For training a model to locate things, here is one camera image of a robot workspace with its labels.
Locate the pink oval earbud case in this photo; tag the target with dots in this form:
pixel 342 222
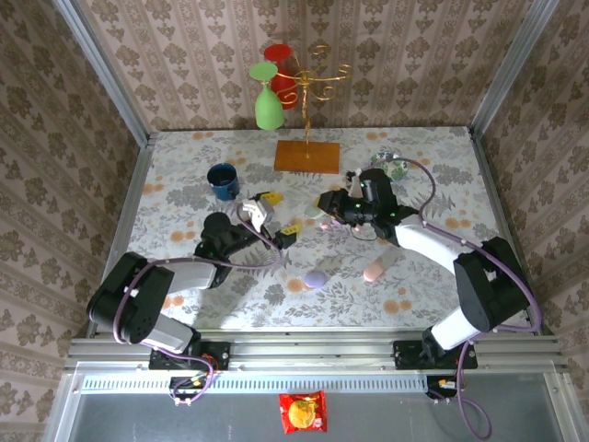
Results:
pixel 373 272

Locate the small black connector box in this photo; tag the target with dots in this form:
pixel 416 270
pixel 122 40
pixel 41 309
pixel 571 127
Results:
pixel 437 389
pixel 181 389

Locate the floral patterned table cover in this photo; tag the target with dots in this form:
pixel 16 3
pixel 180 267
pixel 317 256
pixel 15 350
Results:
pixel 322 313

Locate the purple oval earbud case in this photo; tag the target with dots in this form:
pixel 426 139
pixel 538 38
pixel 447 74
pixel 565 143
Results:
pixel 315 279

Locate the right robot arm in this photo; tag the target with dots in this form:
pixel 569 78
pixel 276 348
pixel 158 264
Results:
pixel 428 251

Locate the green leaf patterned bowl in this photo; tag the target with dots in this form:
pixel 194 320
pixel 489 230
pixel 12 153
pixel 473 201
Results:
pixel 398 172

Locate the gold rack with wooden base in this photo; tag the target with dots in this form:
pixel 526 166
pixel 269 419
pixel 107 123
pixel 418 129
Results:
pixel 306 156

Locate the red wine glass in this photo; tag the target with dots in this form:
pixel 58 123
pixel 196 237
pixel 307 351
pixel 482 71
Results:
pixel 277 52

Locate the aluminium table side rail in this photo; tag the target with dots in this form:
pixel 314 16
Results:
pixel 133 198
pixel 492 184

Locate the aluminium corner post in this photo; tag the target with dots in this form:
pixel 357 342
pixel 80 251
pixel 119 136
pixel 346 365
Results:
pixel 103 73
pixel 511 69

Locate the aluminium mounting rail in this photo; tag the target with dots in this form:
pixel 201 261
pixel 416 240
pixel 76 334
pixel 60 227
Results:
pixel 313 350

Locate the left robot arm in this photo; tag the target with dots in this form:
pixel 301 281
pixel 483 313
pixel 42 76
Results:
pixel 138 299

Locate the mint green earbud case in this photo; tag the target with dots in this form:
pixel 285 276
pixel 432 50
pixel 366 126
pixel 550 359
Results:
pixel 313 212

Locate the red snack packet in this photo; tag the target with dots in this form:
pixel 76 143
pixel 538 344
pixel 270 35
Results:
pixel 301 412

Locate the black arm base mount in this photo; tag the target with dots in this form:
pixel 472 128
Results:
pixel 407 357
pixel 216 354

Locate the dark blue mug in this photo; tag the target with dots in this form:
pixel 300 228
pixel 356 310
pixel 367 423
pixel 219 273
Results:
pixel 227 186

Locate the green wine glass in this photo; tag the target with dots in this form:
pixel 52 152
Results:
pixel 269 110

